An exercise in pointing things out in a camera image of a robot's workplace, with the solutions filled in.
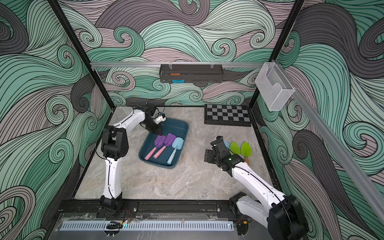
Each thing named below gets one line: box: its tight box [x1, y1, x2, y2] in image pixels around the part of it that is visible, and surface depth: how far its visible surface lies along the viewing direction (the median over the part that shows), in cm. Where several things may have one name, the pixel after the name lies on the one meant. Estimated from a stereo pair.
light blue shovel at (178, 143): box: [167, 137, 184, 165], surface depth 99 cm
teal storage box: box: [138, 118, 189, 169], surface depth 97 cm
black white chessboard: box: [204, 104, 252, 127], surface depth 112 cm
